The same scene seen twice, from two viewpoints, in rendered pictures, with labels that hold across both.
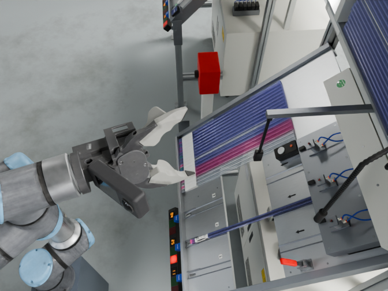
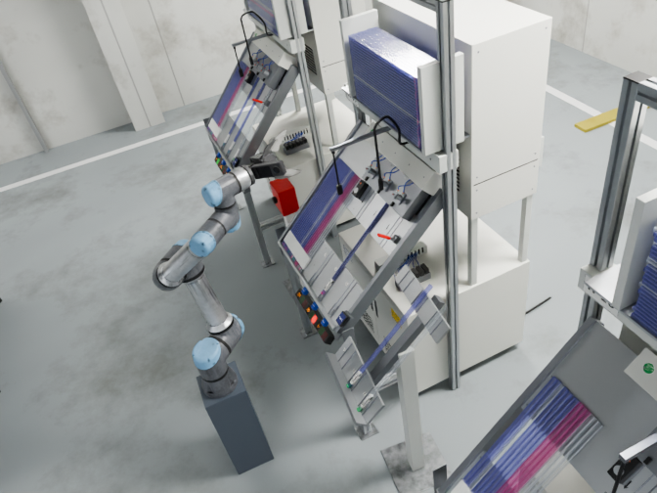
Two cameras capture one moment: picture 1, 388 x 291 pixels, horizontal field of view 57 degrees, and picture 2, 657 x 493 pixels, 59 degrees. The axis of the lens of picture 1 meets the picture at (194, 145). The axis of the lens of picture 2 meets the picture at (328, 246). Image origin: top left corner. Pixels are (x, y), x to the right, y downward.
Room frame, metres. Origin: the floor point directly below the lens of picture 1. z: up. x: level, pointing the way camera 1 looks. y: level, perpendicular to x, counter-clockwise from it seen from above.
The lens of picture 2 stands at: (-1.37, 0.34, 2.48)
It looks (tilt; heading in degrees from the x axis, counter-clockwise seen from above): 40 degrees down; 347
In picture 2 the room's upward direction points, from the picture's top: 12 degrees counter-clockwise
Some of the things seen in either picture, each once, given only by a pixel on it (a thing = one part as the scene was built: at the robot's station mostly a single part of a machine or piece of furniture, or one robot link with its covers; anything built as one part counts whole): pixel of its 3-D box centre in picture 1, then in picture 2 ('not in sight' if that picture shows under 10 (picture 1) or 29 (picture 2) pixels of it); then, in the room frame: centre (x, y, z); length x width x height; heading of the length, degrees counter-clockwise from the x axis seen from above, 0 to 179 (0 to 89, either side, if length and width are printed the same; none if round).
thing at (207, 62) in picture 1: (206, 111); (295, 239); (1.26, -0.07, 0.39); 0.24 x 0.24 x 0.78; 4
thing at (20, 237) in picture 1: (28, 220); (225, 217); (0.23, 0.30, 1.39); 0.11 x 0.08 x 0.11; 136
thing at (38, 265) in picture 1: (41, 268); (209, 357); (0.31, 0.54, 0.72); 0.13 x 0.12 x 0.14; 136
